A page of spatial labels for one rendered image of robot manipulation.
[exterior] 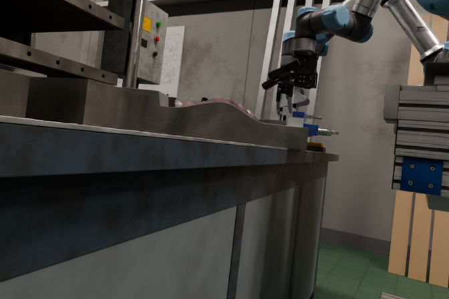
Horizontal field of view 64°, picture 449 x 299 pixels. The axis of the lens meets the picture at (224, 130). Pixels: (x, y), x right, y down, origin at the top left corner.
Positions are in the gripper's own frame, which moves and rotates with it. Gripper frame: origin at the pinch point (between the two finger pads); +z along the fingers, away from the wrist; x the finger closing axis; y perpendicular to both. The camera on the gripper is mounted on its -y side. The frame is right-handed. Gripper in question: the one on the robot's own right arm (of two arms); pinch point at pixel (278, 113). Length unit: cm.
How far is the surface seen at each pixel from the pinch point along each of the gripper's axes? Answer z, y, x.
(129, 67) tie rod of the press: -13, -61, -27
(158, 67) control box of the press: -21, -73, 10
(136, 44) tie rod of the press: -23, -60, -26
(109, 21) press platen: -30, -67, -36
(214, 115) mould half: 9, 3, -71
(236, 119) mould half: 9, 9, -69
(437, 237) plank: 65, 82, 137
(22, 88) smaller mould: 11, -3, -118
